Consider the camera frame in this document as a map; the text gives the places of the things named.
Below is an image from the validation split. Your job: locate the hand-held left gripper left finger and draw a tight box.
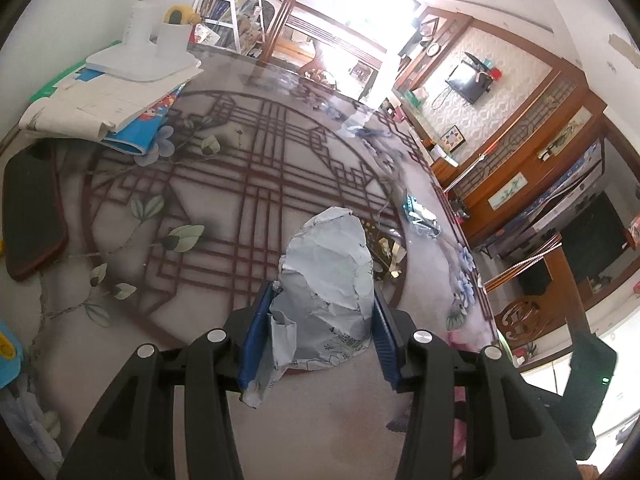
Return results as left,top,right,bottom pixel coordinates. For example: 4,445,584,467
56,280,275,480

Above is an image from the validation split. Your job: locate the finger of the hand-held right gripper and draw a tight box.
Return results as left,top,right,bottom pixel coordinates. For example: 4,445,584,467
522,382,571,441

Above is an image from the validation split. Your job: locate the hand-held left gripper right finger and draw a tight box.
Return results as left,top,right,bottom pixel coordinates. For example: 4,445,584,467
371,285,578,480

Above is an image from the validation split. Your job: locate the golden brown wrapper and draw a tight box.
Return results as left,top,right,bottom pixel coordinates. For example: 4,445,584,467
362,222,407,281

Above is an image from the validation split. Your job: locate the grey white paper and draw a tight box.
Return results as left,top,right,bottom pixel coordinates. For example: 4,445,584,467
241,206,376,408

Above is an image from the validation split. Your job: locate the carved wooden chair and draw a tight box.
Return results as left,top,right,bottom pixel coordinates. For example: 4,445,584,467
487,245,596,356

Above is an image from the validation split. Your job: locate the blue silver wrapper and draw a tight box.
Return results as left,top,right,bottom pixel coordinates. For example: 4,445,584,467
399,191,443,237

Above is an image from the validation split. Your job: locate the wooden television cabinet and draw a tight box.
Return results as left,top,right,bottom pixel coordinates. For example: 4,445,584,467
395,95,473,188

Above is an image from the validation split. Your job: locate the mop with white base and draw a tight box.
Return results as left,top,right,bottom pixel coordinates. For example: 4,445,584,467
442,137,501,193

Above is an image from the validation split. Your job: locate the small framed picture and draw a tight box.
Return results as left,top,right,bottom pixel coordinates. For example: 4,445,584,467
439,126,467,155

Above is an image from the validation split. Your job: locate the blue picture book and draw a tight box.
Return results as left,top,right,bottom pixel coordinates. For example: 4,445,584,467
102,85,187,157

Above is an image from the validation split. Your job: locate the blue yellow toy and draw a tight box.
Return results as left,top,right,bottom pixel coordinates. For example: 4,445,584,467
0,322,24,390

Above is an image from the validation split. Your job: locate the black pad red edge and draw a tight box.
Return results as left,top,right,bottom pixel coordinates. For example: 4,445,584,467
1,151,69,282

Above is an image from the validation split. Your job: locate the folded newspaper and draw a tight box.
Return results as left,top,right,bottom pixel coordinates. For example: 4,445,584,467
19,67,201,142

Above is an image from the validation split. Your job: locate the white cup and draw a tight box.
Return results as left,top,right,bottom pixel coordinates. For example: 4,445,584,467
157,5,201,58

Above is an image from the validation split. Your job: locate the plain wooden chair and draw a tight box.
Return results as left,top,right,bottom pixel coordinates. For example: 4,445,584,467
257,0,351,81

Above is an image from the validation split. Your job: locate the green folder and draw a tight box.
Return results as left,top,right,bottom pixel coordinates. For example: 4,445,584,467
32,57,108,101

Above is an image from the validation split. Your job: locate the white bookshelf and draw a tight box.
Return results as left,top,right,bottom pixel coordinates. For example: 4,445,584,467
192,0,268,56

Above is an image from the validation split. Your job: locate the wooden wall partition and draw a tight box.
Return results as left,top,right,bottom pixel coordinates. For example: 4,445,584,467
400,7,640,261

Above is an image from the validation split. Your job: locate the wall television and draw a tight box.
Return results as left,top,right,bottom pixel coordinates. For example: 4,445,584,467
446,52,493,106

